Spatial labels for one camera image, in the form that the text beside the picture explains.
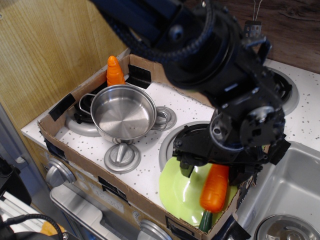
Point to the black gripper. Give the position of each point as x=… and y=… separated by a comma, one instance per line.
x=218, y=143

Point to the orange toy carrot green stem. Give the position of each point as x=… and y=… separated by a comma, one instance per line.
x=213, y=195

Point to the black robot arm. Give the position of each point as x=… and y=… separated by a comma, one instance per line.
x=204, y=49

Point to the upright orange toy carrot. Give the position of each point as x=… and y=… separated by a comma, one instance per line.
x=114, y=73

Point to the front right black burner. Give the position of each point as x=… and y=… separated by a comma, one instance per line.
x=166, y=148

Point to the black burner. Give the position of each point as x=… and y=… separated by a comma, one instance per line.
x=78, y=118
x=166, y=148
x=288, y=89

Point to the silver stove knob middle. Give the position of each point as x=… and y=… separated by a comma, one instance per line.
x=165, y=119

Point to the silver stove knob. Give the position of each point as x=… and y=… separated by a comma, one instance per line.
x=122, y=158
x=165, y=119

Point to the silver toy sink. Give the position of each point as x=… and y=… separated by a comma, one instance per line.
x=291, y=187

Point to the silver oven knob right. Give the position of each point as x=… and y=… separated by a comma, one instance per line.
x=151, y=231

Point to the silver oven knob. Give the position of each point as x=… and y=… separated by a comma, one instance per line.
x=58, y=173
x=151, y=231

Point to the sink drain strainer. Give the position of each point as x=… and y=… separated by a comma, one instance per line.
x=285, y=227

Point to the silver stove knob front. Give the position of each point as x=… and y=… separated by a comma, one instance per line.
x=122, y=158

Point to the back right black burner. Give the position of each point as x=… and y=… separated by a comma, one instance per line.
x=288, y=89

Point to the stainless steel pot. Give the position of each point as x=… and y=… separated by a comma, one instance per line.
x=123, y=113

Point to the cardboard fence with black tape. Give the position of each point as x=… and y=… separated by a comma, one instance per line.
x=100, y=172

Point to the front left black burner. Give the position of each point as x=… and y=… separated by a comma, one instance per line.
x=78, y=118

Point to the hanging metal slotted spatula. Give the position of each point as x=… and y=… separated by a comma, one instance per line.
x=253, y=28

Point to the silver oven knob left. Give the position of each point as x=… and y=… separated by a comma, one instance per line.
x=58, y=173

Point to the orange object bottom left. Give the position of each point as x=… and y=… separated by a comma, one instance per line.
x=48, y=229

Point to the black device left edge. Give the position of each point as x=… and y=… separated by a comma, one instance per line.
x=11, y=182

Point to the silver oven door handle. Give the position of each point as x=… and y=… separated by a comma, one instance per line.
x=93, y=216

